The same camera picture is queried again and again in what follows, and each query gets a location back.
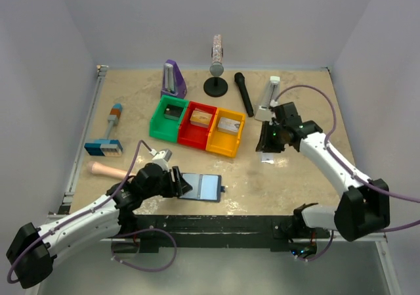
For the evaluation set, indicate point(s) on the green plastic bin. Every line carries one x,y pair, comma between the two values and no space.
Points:
162,128

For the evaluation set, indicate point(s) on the black handheld microphone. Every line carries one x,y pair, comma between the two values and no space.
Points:
240,82

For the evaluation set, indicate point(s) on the glitter microphone on stand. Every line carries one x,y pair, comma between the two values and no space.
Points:
216,68

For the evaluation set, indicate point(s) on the purple metronome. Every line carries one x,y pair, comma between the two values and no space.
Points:
173,83

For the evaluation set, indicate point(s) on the black card stack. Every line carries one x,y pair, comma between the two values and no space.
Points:
173,112

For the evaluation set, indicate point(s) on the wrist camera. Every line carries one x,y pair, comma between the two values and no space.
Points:
162,158
273,104

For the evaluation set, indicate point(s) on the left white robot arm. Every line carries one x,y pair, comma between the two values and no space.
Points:
35,251

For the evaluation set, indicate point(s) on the blue toy block hammer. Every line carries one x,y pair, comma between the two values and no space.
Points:
106,146

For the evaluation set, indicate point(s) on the white silver credit card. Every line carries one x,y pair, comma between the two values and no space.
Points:
267,158

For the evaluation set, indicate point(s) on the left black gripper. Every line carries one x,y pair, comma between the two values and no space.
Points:
178,187

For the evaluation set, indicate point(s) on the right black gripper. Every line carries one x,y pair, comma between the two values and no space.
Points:
265,144

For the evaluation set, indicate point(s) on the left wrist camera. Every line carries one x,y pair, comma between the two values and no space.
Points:
162,158

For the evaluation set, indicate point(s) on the red plastic bin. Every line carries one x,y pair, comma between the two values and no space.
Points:
192,135

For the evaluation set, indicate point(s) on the white card stack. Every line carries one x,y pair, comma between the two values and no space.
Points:
228,125

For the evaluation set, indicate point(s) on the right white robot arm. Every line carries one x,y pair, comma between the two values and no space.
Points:
364,206

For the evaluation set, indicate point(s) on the black round microphone stand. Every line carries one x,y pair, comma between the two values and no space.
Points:
215,87

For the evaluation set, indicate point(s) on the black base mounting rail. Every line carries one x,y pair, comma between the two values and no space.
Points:
266,232

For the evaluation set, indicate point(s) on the white metronome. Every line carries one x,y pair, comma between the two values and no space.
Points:
268,94

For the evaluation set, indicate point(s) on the navy blue card holder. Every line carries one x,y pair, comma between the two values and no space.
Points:
205,187

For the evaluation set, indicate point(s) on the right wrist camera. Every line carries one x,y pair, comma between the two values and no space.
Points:
273,104

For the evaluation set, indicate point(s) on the orange card stack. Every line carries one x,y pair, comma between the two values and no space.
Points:
200,118

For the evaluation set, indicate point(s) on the yellow plastic bin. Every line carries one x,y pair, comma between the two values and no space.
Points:
221,143

